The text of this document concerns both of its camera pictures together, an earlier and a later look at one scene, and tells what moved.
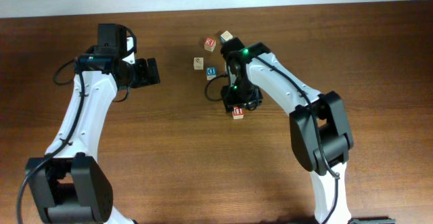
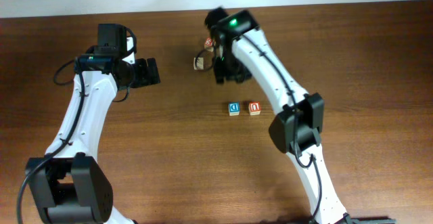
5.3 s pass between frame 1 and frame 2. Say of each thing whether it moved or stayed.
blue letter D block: moved
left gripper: stayed
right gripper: moved
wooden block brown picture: stayed
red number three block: stayed
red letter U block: moved
